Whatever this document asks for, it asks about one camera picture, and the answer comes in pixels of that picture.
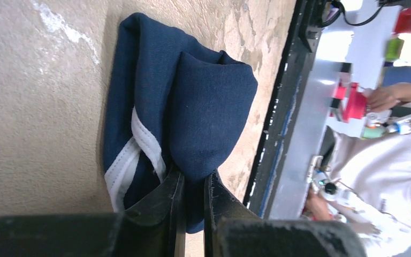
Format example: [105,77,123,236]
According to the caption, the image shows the person in white shirt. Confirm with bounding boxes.
[303,82,411,257]

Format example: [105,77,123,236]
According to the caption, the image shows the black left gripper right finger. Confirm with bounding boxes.
[204,171,365,257]

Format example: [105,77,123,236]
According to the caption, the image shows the navy blue underwear white trim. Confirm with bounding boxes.
[102,13,257,234]

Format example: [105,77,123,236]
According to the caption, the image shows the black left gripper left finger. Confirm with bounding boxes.
[0,166,185,256]

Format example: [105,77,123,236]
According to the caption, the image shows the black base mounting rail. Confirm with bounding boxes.
[243,1,325,218]

